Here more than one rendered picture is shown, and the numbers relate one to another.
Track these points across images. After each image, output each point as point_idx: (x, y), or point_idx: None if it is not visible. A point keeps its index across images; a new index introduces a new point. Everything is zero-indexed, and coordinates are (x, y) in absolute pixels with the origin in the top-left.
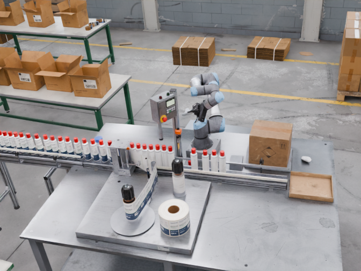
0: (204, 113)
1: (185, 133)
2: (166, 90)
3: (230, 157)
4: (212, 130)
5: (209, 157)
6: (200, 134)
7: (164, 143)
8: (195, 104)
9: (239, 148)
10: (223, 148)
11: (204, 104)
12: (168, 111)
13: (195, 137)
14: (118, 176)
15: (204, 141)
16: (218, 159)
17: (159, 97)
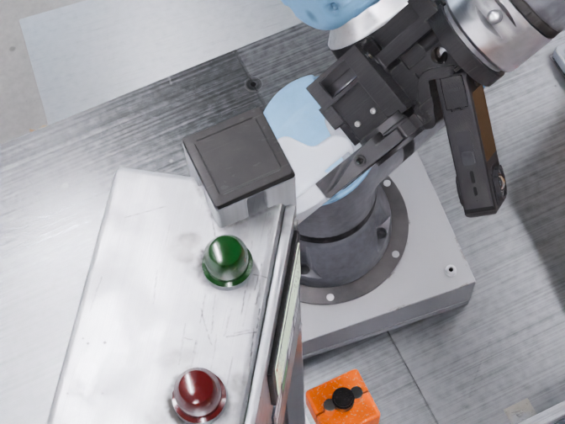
0: (485, 116)
1: (88, 156)
2: (117, 176)
3: (539, 213)
4: (426, 140)
5: (449, 303)
6: (356, 209)
7: (33, 340)
8: (341, 62)
9: (521, 102)
10: (430, 152)
11: (491, 53)
12: (280, 396)
13: (310, 240)
14: None
15: (373, 226)
16: (494, 272)
17: (192, 413)
